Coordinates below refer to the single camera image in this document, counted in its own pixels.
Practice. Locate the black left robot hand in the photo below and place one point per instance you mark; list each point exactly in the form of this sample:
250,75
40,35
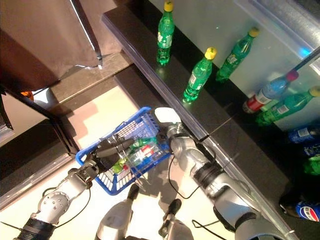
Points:
107,153

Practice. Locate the small orange object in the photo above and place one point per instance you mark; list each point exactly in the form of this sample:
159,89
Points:
27,95

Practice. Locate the dark wooden cabinet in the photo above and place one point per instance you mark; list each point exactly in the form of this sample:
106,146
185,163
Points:
37,140

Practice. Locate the silver metal edge strip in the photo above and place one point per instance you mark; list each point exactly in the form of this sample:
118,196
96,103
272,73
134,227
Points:
90,32

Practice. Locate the water bottle red label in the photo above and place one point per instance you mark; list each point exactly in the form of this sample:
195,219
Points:
265,96

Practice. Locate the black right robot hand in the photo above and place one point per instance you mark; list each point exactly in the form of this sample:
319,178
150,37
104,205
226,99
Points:
166,115

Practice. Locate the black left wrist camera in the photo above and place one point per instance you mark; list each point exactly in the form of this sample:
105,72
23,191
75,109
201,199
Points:
87,175

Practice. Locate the silver left robot leg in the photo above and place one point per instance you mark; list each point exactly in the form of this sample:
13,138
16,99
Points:
115,220

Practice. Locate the black shelf base plinth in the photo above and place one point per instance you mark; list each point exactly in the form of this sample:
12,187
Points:
140,87

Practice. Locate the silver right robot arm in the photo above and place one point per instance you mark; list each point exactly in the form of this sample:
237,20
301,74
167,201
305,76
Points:
225,187

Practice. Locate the blue plastic shopping basket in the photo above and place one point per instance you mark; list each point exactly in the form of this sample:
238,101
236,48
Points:
140,122

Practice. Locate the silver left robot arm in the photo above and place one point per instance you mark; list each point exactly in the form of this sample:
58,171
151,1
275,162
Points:
55,202

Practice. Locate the water bottle teal label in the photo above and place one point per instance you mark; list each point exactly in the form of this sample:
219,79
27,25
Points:
143,153

